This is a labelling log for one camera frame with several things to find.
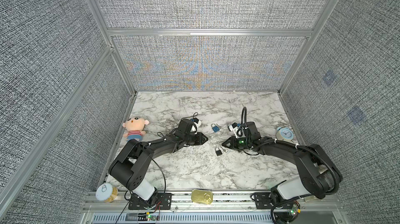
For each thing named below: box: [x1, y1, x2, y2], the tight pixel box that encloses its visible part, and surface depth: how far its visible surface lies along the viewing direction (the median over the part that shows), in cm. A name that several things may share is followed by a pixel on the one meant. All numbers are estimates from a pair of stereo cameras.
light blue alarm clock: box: [276, 127, 295, 143], surface depth 94 cm
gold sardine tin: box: [190, 189, 214, 205], surface depth 73 cm
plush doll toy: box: [122, 116, 150, 142], surface depth 94 cm
